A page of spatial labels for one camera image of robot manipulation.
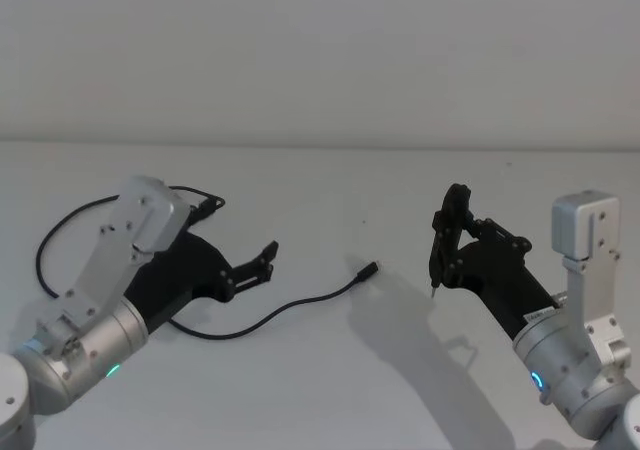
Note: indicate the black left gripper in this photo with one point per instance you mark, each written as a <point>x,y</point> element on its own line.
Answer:
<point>185,275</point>

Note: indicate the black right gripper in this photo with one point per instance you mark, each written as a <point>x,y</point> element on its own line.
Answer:
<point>500,280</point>

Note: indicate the white table cloth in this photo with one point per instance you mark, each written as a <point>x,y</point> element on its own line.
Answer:
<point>320,395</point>

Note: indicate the plain pale wall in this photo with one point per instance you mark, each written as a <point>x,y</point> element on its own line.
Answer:
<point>320,55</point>

